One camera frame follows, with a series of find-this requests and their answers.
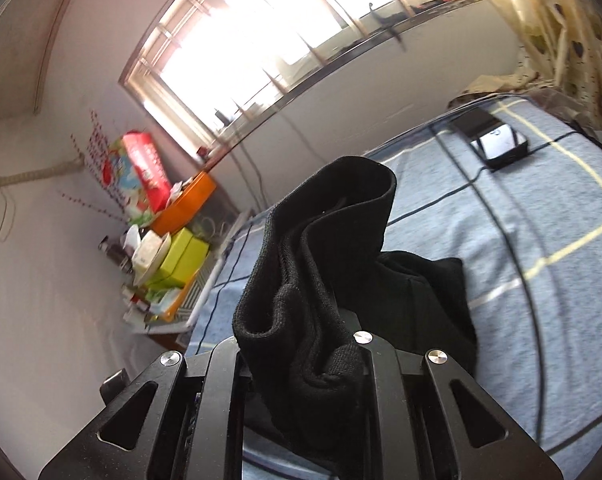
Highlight wooden bedside table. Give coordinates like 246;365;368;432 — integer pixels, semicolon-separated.
131;317;198;352

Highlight dried twig branches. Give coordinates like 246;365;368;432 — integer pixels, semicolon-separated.
70;109;132;222

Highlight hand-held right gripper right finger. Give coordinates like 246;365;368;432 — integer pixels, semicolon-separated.
338;310;564;480

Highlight red colourful printed package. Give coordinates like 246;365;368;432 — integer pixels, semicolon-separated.
102;131;173;223

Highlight black white striped box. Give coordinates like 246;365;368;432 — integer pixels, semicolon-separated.
166;249;223;322

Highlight white crumpled paper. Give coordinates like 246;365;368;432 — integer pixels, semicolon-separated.
125;225;173;283

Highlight black window handle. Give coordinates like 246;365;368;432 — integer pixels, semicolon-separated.
366;5;409;52

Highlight dark bottle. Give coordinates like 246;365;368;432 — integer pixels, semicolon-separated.
98;241;132;272

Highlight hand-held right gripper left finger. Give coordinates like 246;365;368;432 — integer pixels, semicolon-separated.
37;337;247;480

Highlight black device box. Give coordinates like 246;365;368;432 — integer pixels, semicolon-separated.
452;107;532;172

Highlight cream heart-print curtain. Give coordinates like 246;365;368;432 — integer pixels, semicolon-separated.
448;0;602;148

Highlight white corrugated wall pipe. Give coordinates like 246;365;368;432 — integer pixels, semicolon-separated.
0;156;88;192

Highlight yellow-green cardboard box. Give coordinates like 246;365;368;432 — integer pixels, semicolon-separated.
156;236;213;288
168;227;196;263

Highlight window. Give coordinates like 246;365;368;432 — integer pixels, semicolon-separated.
118;0;482;161

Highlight black pants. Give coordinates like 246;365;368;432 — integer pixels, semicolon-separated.
231;156;478;480

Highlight orange box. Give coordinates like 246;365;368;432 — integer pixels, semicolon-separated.
151;171;218;236

